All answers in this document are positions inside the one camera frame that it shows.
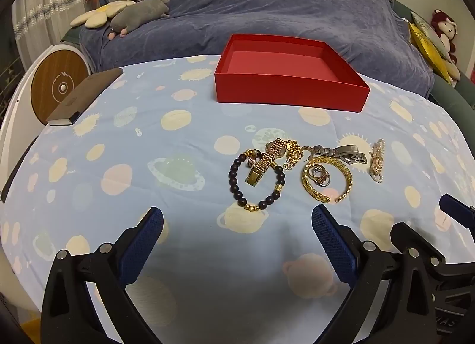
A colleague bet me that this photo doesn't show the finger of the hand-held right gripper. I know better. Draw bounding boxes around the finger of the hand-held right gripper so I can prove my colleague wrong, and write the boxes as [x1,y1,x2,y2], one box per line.
[390,221,475,285]
[439,195,475,229]

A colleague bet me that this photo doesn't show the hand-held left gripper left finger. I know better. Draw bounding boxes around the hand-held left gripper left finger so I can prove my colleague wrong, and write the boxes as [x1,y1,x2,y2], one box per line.
[40,206,164,344]

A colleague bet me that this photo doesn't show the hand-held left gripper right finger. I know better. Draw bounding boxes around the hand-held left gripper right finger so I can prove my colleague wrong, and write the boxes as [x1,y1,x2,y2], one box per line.
[311,206,436,344]

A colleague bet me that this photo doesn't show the gold chain bangle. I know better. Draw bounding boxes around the gold chain bangle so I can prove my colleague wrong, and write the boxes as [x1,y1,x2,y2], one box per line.
[300,156,353,203]

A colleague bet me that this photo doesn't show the pearl bracelet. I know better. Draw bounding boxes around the pearl bracelet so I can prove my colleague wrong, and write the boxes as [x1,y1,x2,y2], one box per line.
[368,138,385,183]

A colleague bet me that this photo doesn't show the silver metal watch band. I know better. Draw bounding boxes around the silver metal watch band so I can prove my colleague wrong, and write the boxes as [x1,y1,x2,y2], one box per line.
[305,143,368,165]

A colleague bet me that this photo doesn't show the gold chain necklace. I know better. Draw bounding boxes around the gold chain necklace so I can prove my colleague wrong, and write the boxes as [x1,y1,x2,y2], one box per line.
[283,139,308,171]

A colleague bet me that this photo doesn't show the gold watch band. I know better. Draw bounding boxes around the gold watch band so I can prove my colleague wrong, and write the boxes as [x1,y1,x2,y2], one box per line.
[244,138,288,186]

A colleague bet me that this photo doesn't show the dark bead bracelet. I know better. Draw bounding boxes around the dark bead bracelet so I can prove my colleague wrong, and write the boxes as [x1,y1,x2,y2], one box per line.
[229,149,286,212]

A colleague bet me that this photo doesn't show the red cardboard box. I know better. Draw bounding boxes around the red cardboard box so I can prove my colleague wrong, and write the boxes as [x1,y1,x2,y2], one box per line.
[214,34,371,112]

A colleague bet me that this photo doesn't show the blue planet print tablecloth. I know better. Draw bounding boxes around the blue planet print tablecloth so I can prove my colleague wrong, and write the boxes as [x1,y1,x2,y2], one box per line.
[0,54,475,344]

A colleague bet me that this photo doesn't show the green sofa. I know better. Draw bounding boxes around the green sofa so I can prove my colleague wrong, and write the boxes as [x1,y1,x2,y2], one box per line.
[391,0,475,107]

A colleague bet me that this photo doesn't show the yellow cushion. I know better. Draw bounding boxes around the yellow cushion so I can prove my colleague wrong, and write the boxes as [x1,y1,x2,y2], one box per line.
[408,21,455,86]

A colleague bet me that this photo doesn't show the brown notebook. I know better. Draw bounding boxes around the brown notebook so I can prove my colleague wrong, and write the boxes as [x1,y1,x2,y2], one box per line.
[45,67,124,126]

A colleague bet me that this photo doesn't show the red monkey plush toy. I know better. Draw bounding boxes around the red monkey plush toy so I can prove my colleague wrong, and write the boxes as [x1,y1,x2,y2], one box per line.
[430,9,461,85]

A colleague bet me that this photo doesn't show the grey patterned cushion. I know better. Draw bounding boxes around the grey patterned cushion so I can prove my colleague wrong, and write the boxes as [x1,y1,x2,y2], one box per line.
[410,10,451,62]

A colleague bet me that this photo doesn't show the flower shaped pillow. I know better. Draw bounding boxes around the flower shaped pillow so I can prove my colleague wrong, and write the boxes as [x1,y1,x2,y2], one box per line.
[70,0,137,29]

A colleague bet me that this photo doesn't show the grey plush toy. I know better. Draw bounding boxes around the grey plush toy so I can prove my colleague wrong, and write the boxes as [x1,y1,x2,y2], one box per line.
[107,0,171,40]

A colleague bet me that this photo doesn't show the purple blue blanket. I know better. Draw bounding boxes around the purple blue blanket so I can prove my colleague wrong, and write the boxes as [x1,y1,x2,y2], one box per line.
[79,0,435,97]

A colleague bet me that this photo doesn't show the white lace curtain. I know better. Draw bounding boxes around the white lace curtain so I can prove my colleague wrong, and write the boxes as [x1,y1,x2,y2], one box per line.
[11,0,93,51]

